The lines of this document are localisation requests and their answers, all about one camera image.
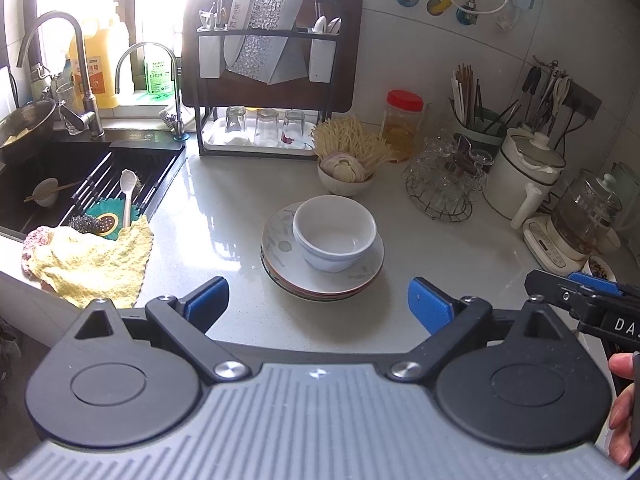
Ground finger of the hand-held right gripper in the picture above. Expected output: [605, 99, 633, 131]
[524, 269, 608, 318]
[569, 271, 640, 298]

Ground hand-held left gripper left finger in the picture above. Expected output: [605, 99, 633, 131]
[72, 276, 253, 381]

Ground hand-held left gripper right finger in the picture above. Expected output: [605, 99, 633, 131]
[387, 276, 568, 381]

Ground leaf-patterned white plate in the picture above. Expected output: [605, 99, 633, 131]
[262, 260, 383, 298]
[261, 201, 385, 293]

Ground white ceramic bowl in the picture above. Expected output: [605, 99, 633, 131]
[292, 195, 377, 256]

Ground person's right hand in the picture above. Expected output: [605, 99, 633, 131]
[607, 352, 640, 467]

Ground floral bowl with dark contents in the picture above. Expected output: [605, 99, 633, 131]
[587, 255, 618, 281]

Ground cream kettle base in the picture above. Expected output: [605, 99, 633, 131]
[522, 215, 591, 276]

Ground glass health kettle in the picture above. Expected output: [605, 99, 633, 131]
[550, 169, 623, 256]

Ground pale green kettle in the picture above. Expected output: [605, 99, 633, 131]
[610, 160, 640, 233]

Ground white electric cooking pot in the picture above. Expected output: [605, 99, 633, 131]
[482, 127, 567, 231]

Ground teal flower-shaped sponge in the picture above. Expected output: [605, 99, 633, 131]
[90, 199, 136, 241]

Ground yellow dish cloth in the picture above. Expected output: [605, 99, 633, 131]
[25, 215, 155, 310]

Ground white plastic spoon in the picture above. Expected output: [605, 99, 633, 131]
[119, 169, 138, 228]

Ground white bowl with red foot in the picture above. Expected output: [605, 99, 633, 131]
[317, 157, 377, 197]

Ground steel wool scourer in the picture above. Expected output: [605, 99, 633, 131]
[67, 214, 98, 235]

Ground amber glass cup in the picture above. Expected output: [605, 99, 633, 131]
[452, 137, 476, 176]

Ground white drain tray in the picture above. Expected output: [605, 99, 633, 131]
[202, 117, 321, 153]

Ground garlic bulb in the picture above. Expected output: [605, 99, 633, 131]
[320, 154, 368, 183]

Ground green utensil holder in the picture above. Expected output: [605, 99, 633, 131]
[452, 110, 511, 148]

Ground sink drain rack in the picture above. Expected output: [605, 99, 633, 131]
[65, 152, 176, 226]

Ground bundle of black chopsticks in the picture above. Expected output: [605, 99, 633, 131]
[482, 92, 526, 133]

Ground red-lidded plastic jar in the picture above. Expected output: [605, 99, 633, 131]
[382, 89, 425, 163]

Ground pair of wooden chopsticks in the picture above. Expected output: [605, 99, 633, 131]
[22, 180, 83, 203]

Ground clear drinking glass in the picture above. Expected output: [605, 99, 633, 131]
[281, 109, 307, 148]
[254, 108, 281, 147]
[224, 105, 248, 136]

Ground dish brush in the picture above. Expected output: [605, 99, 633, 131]
[159, 107, 183, 133]

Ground pink dish cloth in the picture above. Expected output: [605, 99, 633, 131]
[21, 226, 56, 281]

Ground small white bowl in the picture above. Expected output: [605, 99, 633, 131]
[32, 177, 60, 207]

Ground black hanging tongs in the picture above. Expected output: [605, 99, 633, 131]
[520, 66, 542, 106]

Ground bundle of wooden chopsticks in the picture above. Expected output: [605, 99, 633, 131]
[450, 63, 483, 128]

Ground black sink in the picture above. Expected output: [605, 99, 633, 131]
[0, 130, 187, 241]

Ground green detergent bottle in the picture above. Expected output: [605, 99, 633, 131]
[144, 45, 176, 98]

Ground white rack caddy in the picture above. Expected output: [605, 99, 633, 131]
[197, 30, 223, 78]
[307, 35, 335, 82]

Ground yellow detergent bottle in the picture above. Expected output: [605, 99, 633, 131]
[67, 12, 131, 110]

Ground textured steel cleaver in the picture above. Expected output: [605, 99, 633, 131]
[222, 0, 308, 86]

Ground brown cutting board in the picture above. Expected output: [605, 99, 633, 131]
[181, 0, 363, 113]

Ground small steel faucet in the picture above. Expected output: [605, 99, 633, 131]
[115, 41, 188, 140]

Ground black dish rack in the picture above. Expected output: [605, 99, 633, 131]
[195, 0, 346, 158]

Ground tall steel faucet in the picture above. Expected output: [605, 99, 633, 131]
[16, 10, 106, 141]

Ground wire cup rack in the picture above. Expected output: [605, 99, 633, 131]
[404, 160, 473, 221]

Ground wire rack with glass cups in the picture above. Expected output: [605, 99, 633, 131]
[405, 135, 493, 206]

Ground black wall power strip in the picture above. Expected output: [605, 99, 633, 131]
[565, 77, 603, 116]

